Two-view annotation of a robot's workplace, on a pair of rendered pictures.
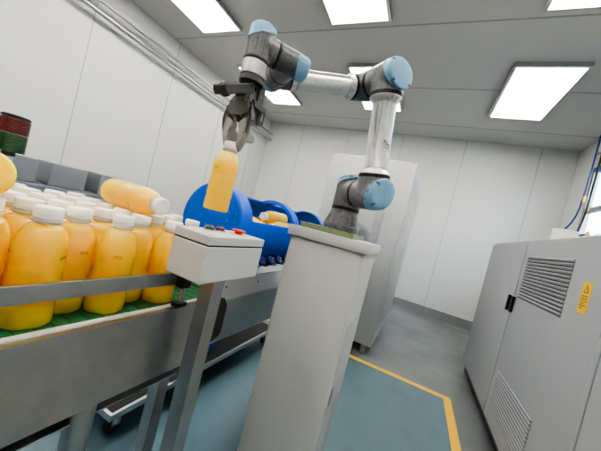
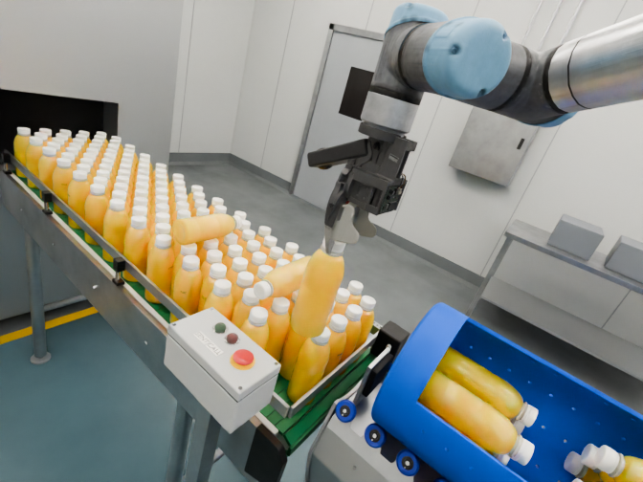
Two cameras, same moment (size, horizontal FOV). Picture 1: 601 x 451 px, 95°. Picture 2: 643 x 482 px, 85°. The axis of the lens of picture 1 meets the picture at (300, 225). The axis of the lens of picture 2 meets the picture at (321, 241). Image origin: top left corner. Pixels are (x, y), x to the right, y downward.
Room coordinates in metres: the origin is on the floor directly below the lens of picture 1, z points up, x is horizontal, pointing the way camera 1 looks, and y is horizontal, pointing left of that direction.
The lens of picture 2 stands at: (0.81, -0.31, 1.57)
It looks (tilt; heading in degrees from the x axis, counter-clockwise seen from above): 24 degrees down; 95
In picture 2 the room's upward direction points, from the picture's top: 17 degrees clockwise
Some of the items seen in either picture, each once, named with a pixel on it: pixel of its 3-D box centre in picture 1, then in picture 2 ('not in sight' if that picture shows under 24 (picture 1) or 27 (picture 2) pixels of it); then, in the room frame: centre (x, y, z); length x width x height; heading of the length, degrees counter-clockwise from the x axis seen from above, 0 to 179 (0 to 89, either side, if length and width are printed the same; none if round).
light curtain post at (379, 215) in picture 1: (363, 277); not in sight; (2.17, -0.58, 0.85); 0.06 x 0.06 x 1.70; 65
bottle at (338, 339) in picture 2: not in sight; (327, 353); (0.84, 0.37, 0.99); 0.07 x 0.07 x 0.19
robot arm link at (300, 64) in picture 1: (288, 65); (462, 63); (0.86, 0.16, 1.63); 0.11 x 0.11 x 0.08; 28
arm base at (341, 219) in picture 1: (342, 218); not in sight; (1.17, -0.17, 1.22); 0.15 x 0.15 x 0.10
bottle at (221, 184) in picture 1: (223, 179); (319, 289); (0.78, 0.24, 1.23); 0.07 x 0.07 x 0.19
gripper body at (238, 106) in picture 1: (249, 101); (374, 170); (0.80, 0.23, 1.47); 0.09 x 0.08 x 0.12; 155
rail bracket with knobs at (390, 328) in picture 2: not in sight; (388, 344); (1.00, 0.54, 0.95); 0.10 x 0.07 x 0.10; 65
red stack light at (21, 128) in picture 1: (14, 126); not in sight; (0.76, 0.83, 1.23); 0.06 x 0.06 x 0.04
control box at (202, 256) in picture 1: (220, 252); (220, 363); (0.65, 0.17, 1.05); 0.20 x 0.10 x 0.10; 155
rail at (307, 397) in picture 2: not in sight; (343, 365); (0.89, 0.38, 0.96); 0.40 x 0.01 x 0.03; 65
